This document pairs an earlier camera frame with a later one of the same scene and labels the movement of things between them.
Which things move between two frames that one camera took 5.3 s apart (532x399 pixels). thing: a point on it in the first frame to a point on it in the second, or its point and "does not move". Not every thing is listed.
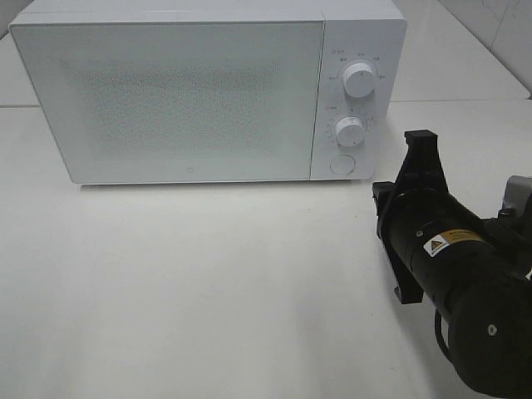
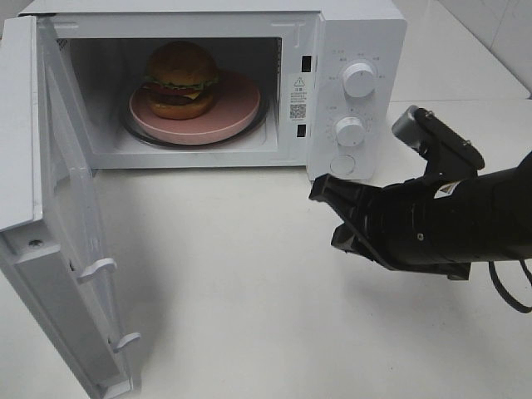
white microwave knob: [350, 131] does not move
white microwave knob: [358, 80] does not move
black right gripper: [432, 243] to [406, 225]
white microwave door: [178, 100] to [52, 233]
